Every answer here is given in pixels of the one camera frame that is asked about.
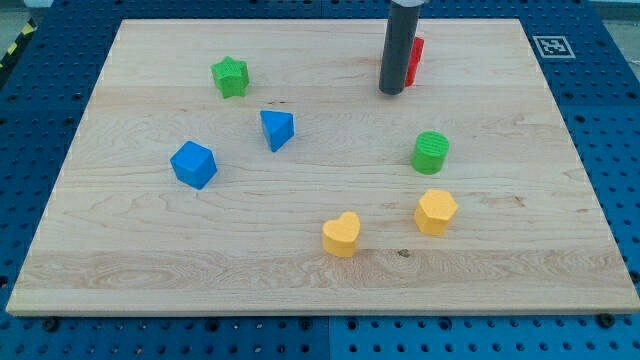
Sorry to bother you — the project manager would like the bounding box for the yellow heart block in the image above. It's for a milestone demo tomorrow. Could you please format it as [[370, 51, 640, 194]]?
[[322, 211, 361, 258]]

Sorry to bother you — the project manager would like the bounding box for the blue triangle block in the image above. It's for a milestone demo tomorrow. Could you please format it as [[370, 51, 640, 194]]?
[[260, 110, 294, 152]]

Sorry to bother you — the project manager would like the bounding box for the wooden board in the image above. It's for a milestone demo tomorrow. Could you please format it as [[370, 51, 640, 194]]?
[[7, 19, 639, 317]]

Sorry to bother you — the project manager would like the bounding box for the green cylinder block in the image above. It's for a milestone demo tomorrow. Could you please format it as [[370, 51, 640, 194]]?
[[411, 131, 450, 175]]

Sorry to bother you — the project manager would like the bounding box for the yellow hexagon block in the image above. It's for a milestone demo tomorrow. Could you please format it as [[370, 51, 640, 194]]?
[[414, 189, 458, 236]]

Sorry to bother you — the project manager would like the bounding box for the blue cube block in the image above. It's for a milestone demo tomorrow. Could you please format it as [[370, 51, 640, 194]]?
[[170, 141, 217, 190]]

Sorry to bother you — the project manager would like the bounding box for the green star block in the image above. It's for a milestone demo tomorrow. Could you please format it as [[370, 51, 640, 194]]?
[[210, 56, 249, 98]]

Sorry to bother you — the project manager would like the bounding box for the red block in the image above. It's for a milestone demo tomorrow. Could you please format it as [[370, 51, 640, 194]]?
[[405, 36, 425, 87]]

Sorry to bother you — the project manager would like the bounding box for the white fiducial marker tag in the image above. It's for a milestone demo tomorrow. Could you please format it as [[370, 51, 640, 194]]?
[[533, 35, 575, 59]]

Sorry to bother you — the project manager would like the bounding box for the yellow black hazard tape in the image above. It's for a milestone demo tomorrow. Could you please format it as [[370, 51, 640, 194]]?
[[1, 18, 37, 72]]

